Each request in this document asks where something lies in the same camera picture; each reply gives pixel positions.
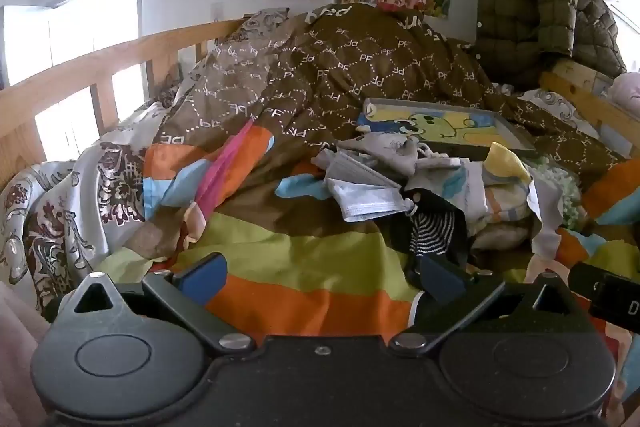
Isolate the clear bag of green bits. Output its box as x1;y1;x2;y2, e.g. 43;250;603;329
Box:
530;154;583;228

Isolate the white fluffy cloth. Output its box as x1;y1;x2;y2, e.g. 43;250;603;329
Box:
527;179;566;260

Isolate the white maroon floral bedsheet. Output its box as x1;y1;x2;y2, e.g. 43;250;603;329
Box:
0;57;211;323

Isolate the brown patterned striped quilt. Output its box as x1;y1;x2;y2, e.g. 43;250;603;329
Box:
92;3;640;423

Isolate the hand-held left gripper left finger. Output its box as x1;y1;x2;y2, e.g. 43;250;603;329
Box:
59;252;253;354

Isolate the grey cartoon print tray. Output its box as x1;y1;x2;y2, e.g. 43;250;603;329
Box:
356;97;541;160

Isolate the white swirl print cloth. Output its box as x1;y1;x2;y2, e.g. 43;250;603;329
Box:
517;88;586;125

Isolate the white bag blue print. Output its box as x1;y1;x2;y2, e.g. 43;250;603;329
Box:
417;157;488;218

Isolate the black white striped sock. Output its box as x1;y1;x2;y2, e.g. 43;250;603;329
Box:
390;189;476;288

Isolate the white printed cloth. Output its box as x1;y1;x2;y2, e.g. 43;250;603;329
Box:
325;152;418;223

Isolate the pink cloth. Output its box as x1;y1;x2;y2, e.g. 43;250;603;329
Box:
607;72;640;118

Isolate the grey mouse-print cloth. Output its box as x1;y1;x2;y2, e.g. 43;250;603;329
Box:
337;132;461;178

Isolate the pale pink fleece garment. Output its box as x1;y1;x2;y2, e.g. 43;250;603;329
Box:
0;279;51;427

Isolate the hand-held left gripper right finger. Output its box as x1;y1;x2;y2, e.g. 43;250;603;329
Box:
389;256;596;354

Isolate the grey floral print cloth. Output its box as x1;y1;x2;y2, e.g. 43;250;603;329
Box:
239;7;291;44

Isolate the window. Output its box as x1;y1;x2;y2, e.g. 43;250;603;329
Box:
2;0;143;88

